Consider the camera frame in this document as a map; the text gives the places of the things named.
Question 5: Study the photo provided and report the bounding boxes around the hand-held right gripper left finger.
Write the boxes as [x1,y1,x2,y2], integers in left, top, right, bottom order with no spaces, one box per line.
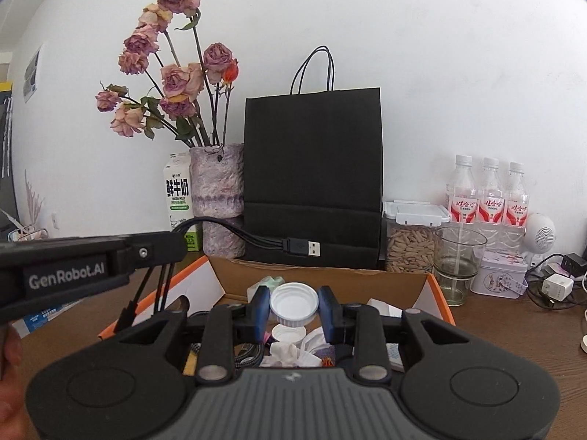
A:
[114,285,270,386]

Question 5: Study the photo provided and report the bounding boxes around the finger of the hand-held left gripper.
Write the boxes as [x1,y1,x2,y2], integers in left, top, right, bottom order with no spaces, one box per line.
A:
[126,233,189,270]

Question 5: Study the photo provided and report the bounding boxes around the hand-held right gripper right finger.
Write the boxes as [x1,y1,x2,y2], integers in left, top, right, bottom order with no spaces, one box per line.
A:
[318,285,472,383]

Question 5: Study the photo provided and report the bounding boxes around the pale green scrunchie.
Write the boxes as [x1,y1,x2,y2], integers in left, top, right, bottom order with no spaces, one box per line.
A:
[248,275,287,301]

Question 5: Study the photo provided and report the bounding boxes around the white ribbed jar lid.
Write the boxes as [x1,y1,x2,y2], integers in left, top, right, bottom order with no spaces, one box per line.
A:
[270,283,319,326]

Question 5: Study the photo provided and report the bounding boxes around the red orange cardboard box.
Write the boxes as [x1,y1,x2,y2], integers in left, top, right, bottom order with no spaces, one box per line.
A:
[98,255,456,377]

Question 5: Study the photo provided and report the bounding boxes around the large white tissue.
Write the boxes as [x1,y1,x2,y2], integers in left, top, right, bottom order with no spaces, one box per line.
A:
[259,330,338,368]

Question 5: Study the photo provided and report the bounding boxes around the black braided charging cable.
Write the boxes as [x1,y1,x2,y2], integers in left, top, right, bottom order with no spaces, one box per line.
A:
[114,217,323,368]

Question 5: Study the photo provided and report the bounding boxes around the clear seed container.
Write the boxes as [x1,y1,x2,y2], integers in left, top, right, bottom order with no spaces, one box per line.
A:
[383,200,451,275]

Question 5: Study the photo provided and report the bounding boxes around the person's left hand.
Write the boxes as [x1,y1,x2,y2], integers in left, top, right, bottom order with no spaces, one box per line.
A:
[0,324,28,427]

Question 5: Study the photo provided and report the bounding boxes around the white printed package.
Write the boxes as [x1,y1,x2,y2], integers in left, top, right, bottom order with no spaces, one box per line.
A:
[23,302,76,333]

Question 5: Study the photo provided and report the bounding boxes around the white green milk carton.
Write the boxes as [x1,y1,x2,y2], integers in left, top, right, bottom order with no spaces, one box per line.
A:
[163,150,203,253]

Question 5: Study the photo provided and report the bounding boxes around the pink feather decoration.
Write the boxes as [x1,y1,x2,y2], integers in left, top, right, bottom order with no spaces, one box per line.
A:
[23,169,47,227]

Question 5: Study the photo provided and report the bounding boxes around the purple mottled vase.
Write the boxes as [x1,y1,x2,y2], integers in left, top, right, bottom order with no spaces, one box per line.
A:
[189,143,246,258]

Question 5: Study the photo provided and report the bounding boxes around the clear drinking glass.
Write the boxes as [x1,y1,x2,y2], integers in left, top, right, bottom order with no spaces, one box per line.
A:
[433,227,488,307]

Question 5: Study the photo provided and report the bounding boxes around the black paper bag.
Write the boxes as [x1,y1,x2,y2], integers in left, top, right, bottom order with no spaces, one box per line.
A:
[243,46,383,270]

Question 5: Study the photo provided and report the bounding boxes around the dried rose bouquet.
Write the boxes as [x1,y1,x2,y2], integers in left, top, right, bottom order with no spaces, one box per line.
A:
[95,0,240,148]

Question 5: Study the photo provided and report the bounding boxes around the white printed tin box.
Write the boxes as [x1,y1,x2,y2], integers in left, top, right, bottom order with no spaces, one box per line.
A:
[470,250,529,300]

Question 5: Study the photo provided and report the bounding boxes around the white round speaker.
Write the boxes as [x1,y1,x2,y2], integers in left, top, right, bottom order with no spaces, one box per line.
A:
[520,212,555,267]

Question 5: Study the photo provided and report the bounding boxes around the white charger plug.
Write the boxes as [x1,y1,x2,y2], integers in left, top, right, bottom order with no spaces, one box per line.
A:
[541,274,574,304]

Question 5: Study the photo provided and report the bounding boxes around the wire rack with bottles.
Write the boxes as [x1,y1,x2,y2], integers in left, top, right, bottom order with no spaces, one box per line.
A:
[0,224,49,243]

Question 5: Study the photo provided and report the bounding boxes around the wall picture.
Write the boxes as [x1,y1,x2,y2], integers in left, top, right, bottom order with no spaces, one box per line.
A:
[22,43,44,104]

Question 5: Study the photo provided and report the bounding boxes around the chargers and cables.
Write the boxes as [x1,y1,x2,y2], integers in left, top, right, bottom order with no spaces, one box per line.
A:
[525,252,587,310]

